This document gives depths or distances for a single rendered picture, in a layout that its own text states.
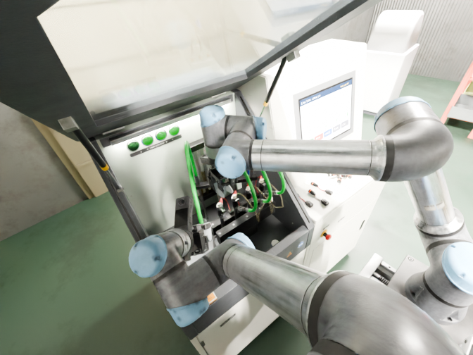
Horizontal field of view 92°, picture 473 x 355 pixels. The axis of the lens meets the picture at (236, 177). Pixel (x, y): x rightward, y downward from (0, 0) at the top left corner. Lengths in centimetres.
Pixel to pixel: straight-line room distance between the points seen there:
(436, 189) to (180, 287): 67
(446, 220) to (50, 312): 253
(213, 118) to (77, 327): 200
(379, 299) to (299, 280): 10
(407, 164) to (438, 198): 29
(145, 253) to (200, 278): 12
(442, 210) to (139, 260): 77
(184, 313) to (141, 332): 157
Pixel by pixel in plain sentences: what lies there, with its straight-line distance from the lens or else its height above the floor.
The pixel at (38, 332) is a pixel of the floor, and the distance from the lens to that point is 251.
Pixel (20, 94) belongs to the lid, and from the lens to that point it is 40.
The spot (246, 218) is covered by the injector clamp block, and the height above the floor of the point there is 98.
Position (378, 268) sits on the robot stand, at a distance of 109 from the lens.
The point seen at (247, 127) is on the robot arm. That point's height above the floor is 156.
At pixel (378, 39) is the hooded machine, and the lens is 425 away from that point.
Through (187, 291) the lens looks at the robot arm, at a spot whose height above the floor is 139.
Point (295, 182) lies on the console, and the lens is 126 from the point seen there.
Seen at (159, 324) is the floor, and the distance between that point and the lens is 206.
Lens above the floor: 185
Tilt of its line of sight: 41 degrees down
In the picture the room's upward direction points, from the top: 6 degrees counter-clockwise
